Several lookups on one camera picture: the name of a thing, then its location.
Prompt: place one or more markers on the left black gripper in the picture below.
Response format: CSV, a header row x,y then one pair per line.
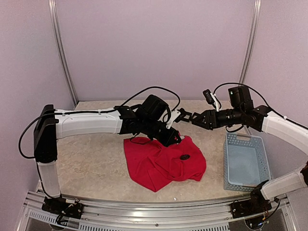
x,y
168,141

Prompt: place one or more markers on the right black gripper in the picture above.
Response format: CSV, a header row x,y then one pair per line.
x,y
211,117

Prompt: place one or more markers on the red t-shirt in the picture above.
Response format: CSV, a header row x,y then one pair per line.
x,y
154,166

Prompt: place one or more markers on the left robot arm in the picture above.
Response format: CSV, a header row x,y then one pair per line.
x,y
54,124

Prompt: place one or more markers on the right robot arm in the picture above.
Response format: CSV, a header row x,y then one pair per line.
x,y
263,119

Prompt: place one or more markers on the blue round brooch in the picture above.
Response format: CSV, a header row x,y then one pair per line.
x,y
184,157

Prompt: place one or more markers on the blue plastic basket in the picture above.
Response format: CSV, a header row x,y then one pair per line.
x,y
245,162

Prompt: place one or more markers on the black square frame left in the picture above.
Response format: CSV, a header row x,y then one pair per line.
x,y
185,115

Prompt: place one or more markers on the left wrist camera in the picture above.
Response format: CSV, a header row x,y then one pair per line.
x,y
152,108

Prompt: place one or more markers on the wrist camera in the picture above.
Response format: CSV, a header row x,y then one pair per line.
x,y
152,108
240,98

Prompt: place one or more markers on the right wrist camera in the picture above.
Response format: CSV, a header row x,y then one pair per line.
x,y
240,98

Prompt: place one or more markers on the aluminium front rail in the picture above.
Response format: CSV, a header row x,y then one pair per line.
x,y
104,215

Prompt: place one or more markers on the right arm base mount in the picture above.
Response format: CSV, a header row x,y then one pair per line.
x,y
246,208

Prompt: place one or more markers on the right aluminium corner post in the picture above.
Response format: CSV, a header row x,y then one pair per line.
x,y
251,41

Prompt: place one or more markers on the aluminium corner post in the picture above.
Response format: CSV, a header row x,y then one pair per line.
x,y
251,41
60,47

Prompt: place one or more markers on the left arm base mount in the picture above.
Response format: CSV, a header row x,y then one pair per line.
x,y
63,208

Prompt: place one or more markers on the left aluminium corner post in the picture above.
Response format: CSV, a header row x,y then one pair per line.
x,y
60,47

